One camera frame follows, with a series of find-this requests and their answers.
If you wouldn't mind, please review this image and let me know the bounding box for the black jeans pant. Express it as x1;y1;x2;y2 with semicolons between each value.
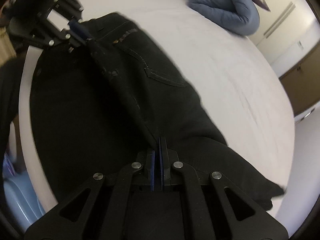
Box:
30;13;284;210

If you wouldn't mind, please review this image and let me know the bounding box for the left hand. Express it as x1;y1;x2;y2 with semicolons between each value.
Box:
0;0;12;28

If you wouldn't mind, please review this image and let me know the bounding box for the blue plastic bin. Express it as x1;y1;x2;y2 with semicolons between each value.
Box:
3;154;46;232

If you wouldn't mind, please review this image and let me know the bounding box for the white bed mattress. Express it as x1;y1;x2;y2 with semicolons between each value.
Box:
18;0;296;218

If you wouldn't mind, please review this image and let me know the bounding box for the brown door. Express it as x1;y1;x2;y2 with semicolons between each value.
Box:
279;46;319;116

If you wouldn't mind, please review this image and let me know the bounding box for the blue folded duvet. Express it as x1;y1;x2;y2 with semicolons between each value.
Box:
188;0;260;36

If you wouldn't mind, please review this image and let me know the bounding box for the cream wardrobe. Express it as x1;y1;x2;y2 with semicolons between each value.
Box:
249;0;317;64

